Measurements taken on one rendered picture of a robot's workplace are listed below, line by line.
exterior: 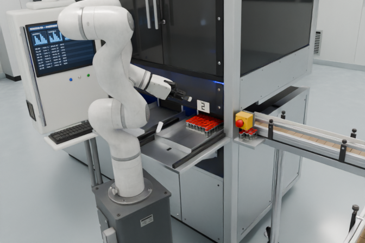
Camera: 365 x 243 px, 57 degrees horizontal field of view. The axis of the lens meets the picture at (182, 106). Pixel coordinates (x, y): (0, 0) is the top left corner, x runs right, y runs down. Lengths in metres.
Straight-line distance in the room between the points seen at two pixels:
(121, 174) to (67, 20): 0.64
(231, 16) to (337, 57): 4.89
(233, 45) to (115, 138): 0.71
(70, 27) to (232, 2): 0.80
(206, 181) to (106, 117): 0.99
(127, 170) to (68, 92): 1.01
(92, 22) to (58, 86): 1.22
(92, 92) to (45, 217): 1.11
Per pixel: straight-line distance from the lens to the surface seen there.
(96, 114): 1.29
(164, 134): 1.87
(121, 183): 1.41
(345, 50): 6.34
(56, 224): 2.82
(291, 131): 1.81
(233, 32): 1.62
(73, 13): 1.08
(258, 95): 1.94
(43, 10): 2.14
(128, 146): 1.33
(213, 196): 2.11
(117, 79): 1.16
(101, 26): 1.04
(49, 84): 2.20
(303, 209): 2.80
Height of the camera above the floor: 1.74
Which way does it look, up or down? 23 degrees down
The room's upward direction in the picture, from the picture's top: 3 degrees counter-clockwise
